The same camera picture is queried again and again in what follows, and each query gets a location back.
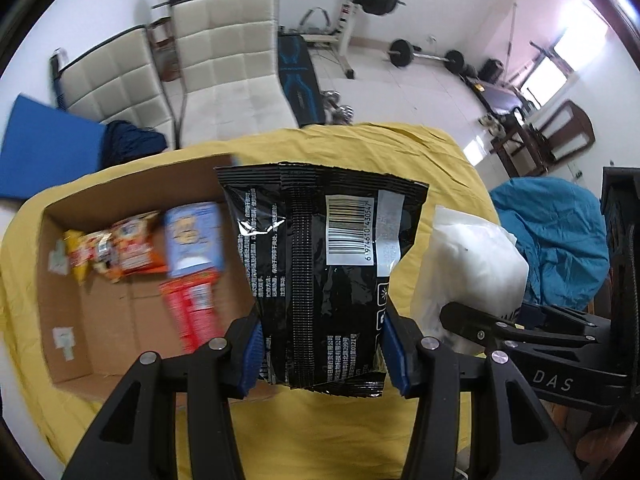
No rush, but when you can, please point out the blue foam mat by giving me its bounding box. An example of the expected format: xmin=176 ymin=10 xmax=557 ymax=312
xmin=0 ymin=92 xmax=109 ymax=202

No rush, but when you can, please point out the large white padded chair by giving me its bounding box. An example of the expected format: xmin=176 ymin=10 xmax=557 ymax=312
xmin=168 ymin=0 xmax=300 ymax=149

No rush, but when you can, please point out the treadmill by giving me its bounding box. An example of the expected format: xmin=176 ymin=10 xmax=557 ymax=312
xmin=467 ymin=40 xmax=557 ymax=117

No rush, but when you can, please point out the red snack packet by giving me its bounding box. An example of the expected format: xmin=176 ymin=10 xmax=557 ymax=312
xmin=158 ymin=268 xmax=227 ymax=354

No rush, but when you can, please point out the light blue tissue packet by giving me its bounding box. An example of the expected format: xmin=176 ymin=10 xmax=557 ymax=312
xmin=163 ymin=201 xmax=226 ymax=279

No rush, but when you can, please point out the white soft packet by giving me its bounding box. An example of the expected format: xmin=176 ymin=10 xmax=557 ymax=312
xmin=410 ymin=205 xmax=530 ymax=357

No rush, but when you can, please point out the pair of light shoes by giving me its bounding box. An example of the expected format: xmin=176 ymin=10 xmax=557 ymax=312
xmin=477 ymin=114 xmax=506 ymax=137

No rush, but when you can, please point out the window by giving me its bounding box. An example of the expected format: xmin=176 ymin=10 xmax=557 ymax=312
xmin=552 ymin=19 xmax=609 ymax=77

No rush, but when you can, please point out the dark blue cloth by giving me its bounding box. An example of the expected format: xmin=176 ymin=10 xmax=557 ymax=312
xmin=102 ymin=120 xmax=169 ymax=167

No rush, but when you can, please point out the black plastic packet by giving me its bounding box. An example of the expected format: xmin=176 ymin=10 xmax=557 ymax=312
xmin=214 ymin=161 xmax=430 ymax=399

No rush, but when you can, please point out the grey curved handle attachment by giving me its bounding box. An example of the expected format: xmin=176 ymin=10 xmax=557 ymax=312
xmin=299 ymin=7 xmax=334 ymax=37

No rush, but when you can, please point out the cardboard box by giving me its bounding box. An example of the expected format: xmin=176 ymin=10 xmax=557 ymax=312
xmin=37 ymin=152 xmax=267 ymax=402

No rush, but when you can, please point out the small white padded chair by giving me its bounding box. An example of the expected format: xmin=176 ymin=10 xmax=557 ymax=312
xmin=50 ymin=25 xmax=177 ymax=149

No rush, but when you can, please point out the dark wooden chair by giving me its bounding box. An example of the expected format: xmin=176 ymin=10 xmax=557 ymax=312
xmin=489 ymin=99 xmax=596 ymax=179

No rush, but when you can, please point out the orange panda snack packet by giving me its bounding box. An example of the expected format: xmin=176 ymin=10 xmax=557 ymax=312
xmin=110 ymin=211 xmax=169 ymax=277

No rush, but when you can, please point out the person's right hand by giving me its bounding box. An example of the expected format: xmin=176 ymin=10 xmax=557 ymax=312
xmin=575 ymin=419 xmax=640 ymax=477

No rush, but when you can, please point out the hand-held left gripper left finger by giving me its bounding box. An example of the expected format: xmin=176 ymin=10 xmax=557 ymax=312
xmin=62 ymin=316 xmax=264 ymax=480

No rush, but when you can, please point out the yellow panda snack packet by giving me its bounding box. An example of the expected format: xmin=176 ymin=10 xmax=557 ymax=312
xmin=62 ymin=230 xmax=121 ymax=287

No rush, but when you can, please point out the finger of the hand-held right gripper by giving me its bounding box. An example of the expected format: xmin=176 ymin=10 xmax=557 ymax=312
xmin=439 ymin=302 xmax=532 ymax=350
xmin=522 ymin=304 xmax=617 ymax=343

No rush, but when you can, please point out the thin black pole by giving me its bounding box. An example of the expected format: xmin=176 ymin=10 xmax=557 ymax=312
xmin=502 ymin=2 xmax=519 ymax=79

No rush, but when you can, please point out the black speaker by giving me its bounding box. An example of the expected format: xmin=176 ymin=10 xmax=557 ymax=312
xmin=478 ymin=58 xmax=504 ymax=84

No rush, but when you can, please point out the black padded weight bench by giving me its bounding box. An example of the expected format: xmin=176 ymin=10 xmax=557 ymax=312
xmin=277 ymin=33 xmax=329 ymax=129

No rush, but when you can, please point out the yellow tablecloth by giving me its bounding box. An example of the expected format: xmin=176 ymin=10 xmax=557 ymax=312
xmin=0 ymin=122 xmax=502 ymax=480

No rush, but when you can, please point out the black and blue pole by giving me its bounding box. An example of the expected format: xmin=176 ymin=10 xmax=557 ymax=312
xmin=48 ymin=49 xmax=69 ymax=112

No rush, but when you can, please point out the short barbell with black plates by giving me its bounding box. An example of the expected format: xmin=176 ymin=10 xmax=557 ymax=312
xmin=387 ymin=37 xmax=466 ymax=74

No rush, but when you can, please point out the blue jacket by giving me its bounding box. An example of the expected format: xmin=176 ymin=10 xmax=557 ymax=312
xmin=488 ymin=177 xmax=612 ymax=314

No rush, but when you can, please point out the white barbell rack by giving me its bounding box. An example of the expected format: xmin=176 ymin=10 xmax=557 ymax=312
xmin=299 ymin=0 xmax=375 ymax=81

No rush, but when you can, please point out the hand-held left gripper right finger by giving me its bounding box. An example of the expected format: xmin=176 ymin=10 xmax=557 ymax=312
xmin=379 ymin=304 xmax=584 ymax=480

